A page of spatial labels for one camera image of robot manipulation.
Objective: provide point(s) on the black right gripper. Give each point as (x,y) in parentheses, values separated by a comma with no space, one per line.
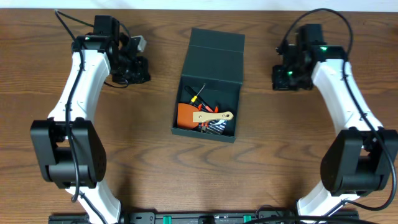
(280,82)

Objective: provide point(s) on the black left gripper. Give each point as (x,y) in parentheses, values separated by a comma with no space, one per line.
(134,73)

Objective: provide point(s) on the black yellow screwdriver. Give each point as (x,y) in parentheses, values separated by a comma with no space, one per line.
(196,99)

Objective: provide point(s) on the red scraper wooden handle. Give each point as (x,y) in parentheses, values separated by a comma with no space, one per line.
(189,117)

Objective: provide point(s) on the black gift box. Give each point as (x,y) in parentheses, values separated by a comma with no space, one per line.
(212,70)

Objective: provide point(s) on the red black cutting pliers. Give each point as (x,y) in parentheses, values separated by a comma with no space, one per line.
(206,109)

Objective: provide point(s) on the blue drill bit case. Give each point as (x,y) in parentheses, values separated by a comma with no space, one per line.
(213,127)

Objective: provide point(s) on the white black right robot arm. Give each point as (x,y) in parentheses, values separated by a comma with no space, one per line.
(359,160)

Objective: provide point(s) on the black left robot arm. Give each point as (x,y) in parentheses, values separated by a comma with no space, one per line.
(68,149)

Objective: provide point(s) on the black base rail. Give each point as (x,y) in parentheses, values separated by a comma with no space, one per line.
(190,218)

